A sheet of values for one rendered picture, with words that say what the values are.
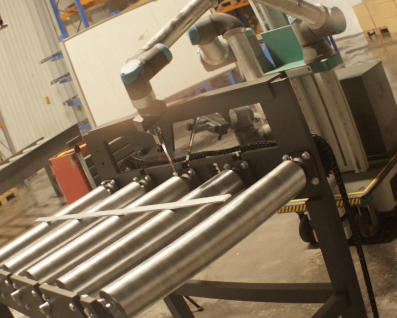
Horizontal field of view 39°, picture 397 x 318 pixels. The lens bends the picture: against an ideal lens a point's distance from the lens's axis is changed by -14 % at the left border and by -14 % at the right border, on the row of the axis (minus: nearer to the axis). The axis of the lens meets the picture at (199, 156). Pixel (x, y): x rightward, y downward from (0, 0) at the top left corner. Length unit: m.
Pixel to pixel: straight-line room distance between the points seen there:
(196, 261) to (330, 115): 1.96
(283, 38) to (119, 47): 3.93
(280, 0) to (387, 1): 7.79
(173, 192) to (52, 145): 5.53
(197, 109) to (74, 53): 4.81
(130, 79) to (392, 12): 8.57
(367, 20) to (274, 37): 8.90
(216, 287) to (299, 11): 1.33
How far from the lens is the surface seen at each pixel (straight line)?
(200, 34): 2.79
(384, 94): 3.58
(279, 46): 3.39
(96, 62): 7.01
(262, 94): 2.03
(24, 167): 7.58
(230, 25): 2.77
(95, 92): 6.99
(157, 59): 2.25
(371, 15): 12.14
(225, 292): 2.74
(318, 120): 3.54
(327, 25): 2.92
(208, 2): 2.64
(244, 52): 2.73
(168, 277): 1.62
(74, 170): 4.58
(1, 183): 7.41
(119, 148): 4.68
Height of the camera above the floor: 1.43
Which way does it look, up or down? 11 degrees down
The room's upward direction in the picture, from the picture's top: 24 degrees counter-clockwise
